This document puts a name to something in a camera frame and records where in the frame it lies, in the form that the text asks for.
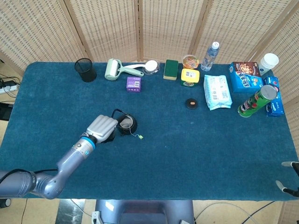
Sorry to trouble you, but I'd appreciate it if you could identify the woven bamboo folding screen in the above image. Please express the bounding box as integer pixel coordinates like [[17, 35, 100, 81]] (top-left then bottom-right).
[[0, 0, 299, 224]]

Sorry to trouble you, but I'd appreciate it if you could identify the black floor cable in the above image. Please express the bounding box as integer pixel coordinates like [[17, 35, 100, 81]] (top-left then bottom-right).
[[245, 200, 276, 224]]

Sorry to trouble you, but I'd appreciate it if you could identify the clear plastic cup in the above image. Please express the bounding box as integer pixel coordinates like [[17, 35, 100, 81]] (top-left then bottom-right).
[[142, 60, 161, 76]]

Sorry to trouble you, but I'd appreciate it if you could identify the green potato chip can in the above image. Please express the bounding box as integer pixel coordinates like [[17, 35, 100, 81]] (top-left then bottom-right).
[[237, 84, 278, 118]]

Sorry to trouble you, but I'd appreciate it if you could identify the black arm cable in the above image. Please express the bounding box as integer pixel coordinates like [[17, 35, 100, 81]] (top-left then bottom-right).
[[0, 168, 59, 185]]

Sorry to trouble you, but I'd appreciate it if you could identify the green and yellow sponge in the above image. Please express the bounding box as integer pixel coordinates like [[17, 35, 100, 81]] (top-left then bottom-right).
[[163, 59, 179, 81]]

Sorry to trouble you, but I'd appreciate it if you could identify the white paper cup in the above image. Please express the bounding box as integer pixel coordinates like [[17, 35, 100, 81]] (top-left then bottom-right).
[[258, 53, 280, 77]]

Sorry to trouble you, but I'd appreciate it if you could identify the black floor box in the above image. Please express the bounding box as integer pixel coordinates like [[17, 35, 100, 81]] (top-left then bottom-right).
[[0, 102, 14, 121]]

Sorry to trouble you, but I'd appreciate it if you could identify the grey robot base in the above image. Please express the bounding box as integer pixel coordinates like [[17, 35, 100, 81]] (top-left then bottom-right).
[[92, 199, 196, 224]]

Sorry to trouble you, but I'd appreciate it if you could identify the blue Oreo box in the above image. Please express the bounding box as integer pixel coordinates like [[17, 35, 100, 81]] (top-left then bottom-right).
[[261, 76, 285, 118]]

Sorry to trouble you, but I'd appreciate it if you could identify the blue cookie box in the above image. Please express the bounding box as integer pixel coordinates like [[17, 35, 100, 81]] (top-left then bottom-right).
[[228, 61, 265, 94]]

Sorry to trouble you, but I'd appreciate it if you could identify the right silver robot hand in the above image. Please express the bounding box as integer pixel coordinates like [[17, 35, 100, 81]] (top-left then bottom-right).
[[275, 160, 299, 196]]

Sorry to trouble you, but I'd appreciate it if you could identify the grey floor cable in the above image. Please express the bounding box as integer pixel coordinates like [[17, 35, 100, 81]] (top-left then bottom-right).
[[195, 202, 260, 224]]

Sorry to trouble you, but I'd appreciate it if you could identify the clear plastic water bottle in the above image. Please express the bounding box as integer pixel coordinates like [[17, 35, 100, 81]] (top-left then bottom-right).
[[200, 41, 221, 72]]

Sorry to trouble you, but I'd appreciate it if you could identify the white power strip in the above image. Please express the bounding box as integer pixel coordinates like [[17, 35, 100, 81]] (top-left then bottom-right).
[[0, 84, 19, 94]]

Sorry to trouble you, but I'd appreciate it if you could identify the tea bag with string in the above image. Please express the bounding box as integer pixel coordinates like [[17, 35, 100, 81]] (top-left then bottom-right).
[[126, 123, 144, 140]]

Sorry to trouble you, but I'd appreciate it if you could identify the black cast iron teapot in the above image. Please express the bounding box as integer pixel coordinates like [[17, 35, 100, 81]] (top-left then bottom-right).
[[111, 108, 138, 137]]

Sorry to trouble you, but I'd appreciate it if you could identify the blue table cloth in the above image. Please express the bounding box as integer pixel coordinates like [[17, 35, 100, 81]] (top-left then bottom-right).
[[0, 61, 299, 202]]

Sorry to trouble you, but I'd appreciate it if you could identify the small purple box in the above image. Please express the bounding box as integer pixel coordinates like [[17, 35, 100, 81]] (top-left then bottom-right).
[[126, 76, 142, 93]]

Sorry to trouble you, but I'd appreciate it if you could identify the black teapot lid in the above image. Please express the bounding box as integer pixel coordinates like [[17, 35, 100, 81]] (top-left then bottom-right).
[[185, 98, 199, 110]]

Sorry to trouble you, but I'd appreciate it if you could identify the orange sealed snack cup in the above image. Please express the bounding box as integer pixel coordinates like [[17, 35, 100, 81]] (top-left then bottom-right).
[[182, 54, 200, 70]]

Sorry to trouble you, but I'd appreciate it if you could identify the light blue wet wipes pack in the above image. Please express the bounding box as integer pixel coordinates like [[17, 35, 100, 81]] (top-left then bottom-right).
[[203, 74, 233, 111]]

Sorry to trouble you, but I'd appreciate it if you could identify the black mesh pen holder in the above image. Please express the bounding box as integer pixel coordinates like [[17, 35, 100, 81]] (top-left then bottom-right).
[[74, 57, 97, 83]]

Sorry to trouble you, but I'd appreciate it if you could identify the pale green lint roller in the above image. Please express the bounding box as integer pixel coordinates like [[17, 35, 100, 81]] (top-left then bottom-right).
[[104, 58, 145, 81]]

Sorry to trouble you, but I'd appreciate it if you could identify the white long-handled brush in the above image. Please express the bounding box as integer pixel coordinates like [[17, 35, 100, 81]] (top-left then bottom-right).
[[121, 60, 158, 73]]

